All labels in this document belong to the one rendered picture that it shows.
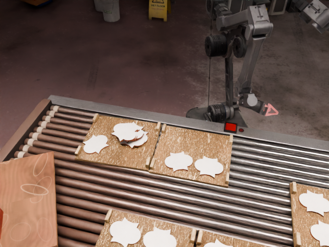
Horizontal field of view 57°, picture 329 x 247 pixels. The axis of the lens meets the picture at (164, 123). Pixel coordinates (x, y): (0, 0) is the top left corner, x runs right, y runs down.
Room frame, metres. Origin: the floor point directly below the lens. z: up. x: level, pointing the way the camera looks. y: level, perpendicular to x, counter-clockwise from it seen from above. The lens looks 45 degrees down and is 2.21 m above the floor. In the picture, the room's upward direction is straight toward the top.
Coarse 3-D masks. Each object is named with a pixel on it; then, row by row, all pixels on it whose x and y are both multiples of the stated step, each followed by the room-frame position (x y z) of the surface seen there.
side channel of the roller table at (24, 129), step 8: (40, 104) 1.44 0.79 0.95; (48, 104) 1.46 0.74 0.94; (32, 112) 1.37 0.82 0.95; (40, 112) 1.37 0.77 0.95; (32, 120) 1.30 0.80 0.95; (40, 120) 1.34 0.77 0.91; (24, 128) 1.23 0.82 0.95; (32, 128) 1.26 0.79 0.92; (16, 136) 1.17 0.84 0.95; (24, 136) 1.18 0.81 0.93; (8, 144) 1.11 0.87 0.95; (16, 144) 1.11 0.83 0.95; (0, 152) 1.05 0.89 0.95; (8, 152) 1.05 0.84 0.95; (0, 160) 0.99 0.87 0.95; (8, 160) 1.02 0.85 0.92
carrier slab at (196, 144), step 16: (176, 128) 1.25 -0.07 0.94; (160, 144) 1.13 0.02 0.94; (176, 144) 1.13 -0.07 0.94; (192, 144) 1.13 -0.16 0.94; (208, 144) 1.13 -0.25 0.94; (224, 144) 1.13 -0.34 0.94; (160, 160) 1.01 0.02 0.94; (224, 160) 1.02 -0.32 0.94; (176, 176) 0.91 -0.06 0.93; (192, 176) 0.91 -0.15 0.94; (208, 176) 0.91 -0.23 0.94; (224, 176) 0.91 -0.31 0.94
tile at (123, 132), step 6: (114, 126) 1.20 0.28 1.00; (120, 126) 1.20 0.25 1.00; (126, 126) 1.20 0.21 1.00; (114, 132) 1.15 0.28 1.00; (120, 132) 1.15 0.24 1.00; (126, 132) 1.15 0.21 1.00; (132, 132) 1.15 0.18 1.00; (120, 138) 1.11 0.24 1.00; (126, 138) 1.11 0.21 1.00; (132, 138) 1.11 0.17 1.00
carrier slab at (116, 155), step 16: (96, 128) 1.25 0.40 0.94; (112, 128) 1.25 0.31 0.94; (144, 128) 1.25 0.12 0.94; (160, 128) 1.26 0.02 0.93; (112, 144) 1.13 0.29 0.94; (144, 144) 1.13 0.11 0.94; (80, 160) 1.02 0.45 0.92; (96, 160) 1.01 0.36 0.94; (112, 160) 1.01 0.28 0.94; (128, 160) 1.01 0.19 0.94; (144, 160) 1.01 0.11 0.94
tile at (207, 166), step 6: (204, 156) 1.03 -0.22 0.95; (198, 162) 0.99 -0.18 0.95; (204, 162) 0.99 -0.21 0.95; (210, 162) 0.99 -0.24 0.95; (216, 162) 0.99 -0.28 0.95; (198, 168) 0.95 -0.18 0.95; (204, 168) 0.95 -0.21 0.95; (210, 168) 0.95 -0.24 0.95; (216, 168) 0.95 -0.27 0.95; (222, 168) 0.95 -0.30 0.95; (204, 174) 0.92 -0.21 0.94; (210, 174) 0.91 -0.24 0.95; (216, 174) 0.92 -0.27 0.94
